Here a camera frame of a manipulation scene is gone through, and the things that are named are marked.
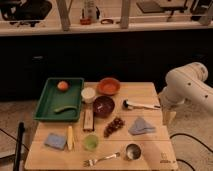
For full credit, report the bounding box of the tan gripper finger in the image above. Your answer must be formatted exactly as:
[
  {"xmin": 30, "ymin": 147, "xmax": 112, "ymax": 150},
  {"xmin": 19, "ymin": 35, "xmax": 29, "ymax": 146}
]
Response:
[
  {"xmin": 168, "ymin": 111, "xmax": 176, "ymax": 125},
  {"xmin": 163, "ymin": 110, "xmax": 169, "ymax": 125}
]

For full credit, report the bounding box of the blue-grey cloth towel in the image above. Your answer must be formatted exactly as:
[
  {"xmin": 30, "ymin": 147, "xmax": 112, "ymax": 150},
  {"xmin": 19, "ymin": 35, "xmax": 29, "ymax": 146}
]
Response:
[{"xmin": 128, "ymin": 117, "xmax": 156, "ymax": 135}]

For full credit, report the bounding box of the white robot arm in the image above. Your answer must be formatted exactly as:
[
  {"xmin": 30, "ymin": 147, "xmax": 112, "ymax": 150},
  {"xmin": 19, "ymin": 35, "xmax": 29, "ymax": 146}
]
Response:
[{"xmin": 159, "ymin": 62, "xmax": 213, "ymax": 125}]

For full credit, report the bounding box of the orange-red bowl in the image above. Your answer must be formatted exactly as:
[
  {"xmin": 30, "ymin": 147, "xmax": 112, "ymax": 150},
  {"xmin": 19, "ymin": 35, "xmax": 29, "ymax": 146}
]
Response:
[{"xmin": 97, "ymin": 77, "xmax": 120, "ymax": 95}]

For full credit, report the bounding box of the dark maroon bowl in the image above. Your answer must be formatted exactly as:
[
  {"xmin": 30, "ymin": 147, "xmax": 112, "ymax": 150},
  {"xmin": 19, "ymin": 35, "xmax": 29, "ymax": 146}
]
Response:
[{"xmin": 93, "ymin": 96, "xmax": 115, "ymax": 118}]

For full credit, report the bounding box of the silver metal cup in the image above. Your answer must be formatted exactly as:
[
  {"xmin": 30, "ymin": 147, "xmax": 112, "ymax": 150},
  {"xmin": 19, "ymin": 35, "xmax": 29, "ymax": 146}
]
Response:
[{"xmin": 125, "ymin": 144, "xmax": 142, "ymax": 160}]

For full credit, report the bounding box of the purple grape bunch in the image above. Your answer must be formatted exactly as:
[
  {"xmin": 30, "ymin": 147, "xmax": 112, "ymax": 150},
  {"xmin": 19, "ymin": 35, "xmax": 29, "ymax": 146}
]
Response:
[{"xmin": 104, "ymin": 117, "xmax": 125, "ymax": 138}]

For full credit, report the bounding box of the wooden block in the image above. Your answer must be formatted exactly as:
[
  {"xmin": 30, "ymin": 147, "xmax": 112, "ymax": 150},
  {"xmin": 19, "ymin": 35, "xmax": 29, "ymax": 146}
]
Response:
[{"xmin": 83, "ymin": 109, "xmax": 94, "ymax": 131}]

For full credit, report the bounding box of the white cup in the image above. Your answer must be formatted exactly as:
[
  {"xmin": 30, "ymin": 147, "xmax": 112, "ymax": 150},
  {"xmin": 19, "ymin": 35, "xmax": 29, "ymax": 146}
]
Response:
[{"xmin": 81, "ymin": 87, "xmax": 96, "ymax": 103}]

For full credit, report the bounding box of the green cup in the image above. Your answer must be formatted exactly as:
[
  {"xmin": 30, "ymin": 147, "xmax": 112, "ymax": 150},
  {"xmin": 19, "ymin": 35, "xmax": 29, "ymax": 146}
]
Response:
[{"xmin": 83, "ymin": 134, "xmax": 99, "ymax": 151}]

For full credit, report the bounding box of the orange peach fruit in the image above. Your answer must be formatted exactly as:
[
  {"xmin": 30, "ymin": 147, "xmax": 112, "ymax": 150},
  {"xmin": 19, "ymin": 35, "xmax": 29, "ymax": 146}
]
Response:
[{"xmin": 57, "ymin": 81, "xmax": 69, "ymax": 91}]

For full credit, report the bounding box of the green plastic tray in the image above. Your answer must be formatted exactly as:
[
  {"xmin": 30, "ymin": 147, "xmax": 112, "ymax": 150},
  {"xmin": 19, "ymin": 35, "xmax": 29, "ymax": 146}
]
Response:
[{"xmin": 34, "ymin": 77, "xmax": 84, "ymax": 122}]

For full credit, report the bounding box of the blue sponge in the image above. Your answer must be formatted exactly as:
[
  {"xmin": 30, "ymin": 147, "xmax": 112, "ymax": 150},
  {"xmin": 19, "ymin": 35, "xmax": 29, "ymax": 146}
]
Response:
[{"xmin": 44, "ymin": 133, "xmax": 66, "ymax": 150}]

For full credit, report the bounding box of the small red dish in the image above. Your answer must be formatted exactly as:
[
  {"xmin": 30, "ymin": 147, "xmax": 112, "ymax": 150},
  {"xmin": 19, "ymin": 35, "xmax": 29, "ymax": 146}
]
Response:
[{"xmin": 80, "ymin": 18, "xmax": 92, "ymax": 25}]

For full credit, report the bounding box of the white bottle on shelf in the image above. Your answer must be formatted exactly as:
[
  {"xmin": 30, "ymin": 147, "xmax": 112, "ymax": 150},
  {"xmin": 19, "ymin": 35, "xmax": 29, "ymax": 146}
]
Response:
[{"xmin": 84, "ymin": 0, "xmax": 96, "ymax": 22}]

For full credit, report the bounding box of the black stand left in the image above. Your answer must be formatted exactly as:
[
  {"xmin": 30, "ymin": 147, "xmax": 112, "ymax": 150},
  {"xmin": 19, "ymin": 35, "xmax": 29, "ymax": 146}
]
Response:
[{"xmin": 13, "ymin": 122, "xmax": 25, "ymax": 171}]

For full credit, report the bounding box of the black office chair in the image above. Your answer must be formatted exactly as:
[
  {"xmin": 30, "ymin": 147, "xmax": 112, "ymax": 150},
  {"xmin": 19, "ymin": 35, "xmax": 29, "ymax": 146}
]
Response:
[{"xmin": 0, "ymin": 0, "xmax": 52, "ymax": 27}]

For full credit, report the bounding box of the black cable right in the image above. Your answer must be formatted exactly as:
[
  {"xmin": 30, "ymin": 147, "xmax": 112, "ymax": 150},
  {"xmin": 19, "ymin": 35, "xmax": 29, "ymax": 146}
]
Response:
[{"xmin": 169, "ymin": 132, "xmax": 213, "ymax": 171}]

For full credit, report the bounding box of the dark ring on shelf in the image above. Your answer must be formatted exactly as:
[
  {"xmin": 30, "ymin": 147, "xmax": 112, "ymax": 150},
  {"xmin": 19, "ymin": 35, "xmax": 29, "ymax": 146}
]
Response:
[{"xmin": 100, "ymin": 18, "xmax": 115, "ymax": 25}]

